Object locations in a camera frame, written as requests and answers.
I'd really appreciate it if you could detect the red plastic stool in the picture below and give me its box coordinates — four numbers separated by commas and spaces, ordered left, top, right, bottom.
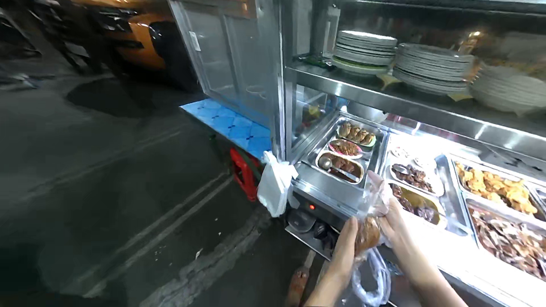
229, 148, 260, 202

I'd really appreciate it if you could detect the white dish of yellow sauce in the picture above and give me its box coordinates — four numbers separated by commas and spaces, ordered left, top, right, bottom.
386, 180, 448, 229

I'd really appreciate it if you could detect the white dish of brown stew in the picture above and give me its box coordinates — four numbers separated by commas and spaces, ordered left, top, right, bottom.
316, 151, 365, 185

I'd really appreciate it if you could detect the clear bag with brown food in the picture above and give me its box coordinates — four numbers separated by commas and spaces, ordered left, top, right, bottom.
355, 175, 391, 262

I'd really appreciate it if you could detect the black plastic bag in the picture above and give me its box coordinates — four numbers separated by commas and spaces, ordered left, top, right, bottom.
313, 222, 339, 254

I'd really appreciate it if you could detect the orange vehicle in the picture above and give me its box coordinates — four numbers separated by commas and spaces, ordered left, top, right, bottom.
72, 0, 171, 71

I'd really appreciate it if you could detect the looped clear plastic bag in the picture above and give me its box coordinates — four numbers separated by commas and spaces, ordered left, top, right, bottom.
351, 247, 392, 307

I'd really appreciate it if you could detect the dark round bowl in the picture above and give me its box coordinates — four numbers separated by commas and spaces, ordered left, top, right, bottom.
286, 208, 317, 234

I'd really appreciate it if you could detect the tray of brown sliced meat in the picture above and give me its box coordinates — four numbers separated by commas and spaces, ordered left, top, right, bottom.
464, 194, 546, 283

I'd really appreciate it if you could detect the person's left hand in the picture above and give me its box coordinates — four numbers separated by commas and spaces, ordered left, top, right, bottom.
332, 216, 359, 277

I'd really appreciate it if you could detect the stack of white plates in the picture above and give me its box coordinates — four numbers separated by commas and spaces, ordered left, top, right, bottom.
393, 43, 475, 95
331, 30, 398, 76
470, 65, 546, 117

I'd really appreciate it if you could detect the person's right forearm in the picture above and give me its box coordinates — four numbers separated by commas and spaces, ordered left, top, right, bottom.
394, 247, 469, 307

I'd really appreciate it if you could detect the green-rimmed dish of stuffed food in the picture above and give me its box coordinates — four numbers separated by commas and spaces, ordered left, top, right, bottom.
336, 121, 377, 148

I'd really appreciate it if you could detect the person's right hand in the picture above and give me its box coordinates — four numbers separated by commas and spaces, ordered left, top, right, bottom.
368, 171, 414, 258

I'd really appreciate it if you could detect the white dish of dark meat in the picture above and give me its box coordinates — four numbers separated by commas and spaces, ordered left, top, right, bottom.
389, 160, 444, 197

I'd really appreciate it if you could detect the blue patterned table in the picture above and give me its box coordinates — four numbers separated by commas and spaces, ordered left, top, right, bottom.
179, 98, 272, 161

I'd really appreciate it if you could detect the tray of yellow fried food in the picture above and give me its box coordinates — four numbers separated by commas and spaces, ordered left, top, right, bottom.
451, 155, 546, 221

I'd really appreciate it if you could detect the large metal tray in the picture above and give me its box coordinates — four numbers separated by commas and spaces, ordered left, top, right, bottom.
308, 114, 390, 190

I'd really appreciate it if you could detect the metal ladle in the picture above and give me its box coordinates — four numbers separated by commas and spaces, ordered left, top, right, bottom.
319, 156, 360, 182

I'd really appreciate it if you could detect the metal glass food display cart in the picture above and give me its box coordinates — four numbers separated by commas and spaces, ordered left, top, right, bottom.
168, 0, 546, 307

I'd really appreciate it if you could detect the pink-rimmed bowl of minced food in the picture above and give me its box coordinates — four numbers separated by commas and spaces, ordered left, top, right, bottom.
328, 139, 363, 159

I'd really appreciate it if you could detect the person's left forearm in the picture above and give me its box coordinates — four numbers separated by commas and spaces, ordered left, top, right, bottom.
304, 264, 351, 307

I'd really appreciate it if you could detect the bundle of white plastic bags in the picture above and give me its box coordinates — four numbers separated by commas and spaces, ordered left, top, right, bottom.
257, 150, 299, 218

